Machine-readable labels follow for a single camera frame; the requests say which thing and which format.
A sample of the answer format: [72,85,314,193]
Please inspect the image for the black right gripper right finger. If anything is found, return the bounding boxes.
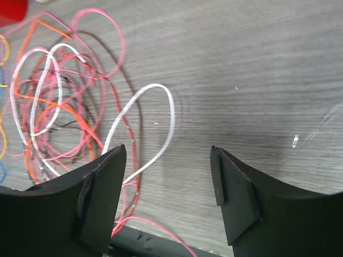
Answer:
[210,147,342,256]

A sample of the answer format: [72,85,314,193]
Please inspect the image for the red cable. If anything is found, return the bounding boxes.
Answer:
[16,49,140,236]

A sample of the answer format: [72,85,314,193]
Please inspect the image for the pink cable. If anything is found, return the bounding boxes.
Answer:
[0,7,199,257]

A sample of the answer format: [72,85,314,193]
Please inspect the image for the red plastic box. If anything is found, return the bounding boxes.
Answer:
[0,0,28,27]

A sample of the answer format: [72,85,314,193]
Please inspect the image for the yellow cable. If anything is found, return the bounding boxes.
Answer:
[0,34,11,160]

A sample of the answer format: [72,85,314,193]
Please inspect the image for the brown cable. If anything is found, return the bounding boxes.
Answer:
[16,31,144,209]

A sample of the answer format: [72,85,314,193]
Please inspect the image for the orange cable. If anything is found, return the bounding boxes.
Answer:
[14,19,105,185]

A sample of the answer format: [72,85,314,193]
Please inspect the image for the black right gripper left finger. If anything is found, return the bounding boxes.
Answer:
[1,145,126,256]

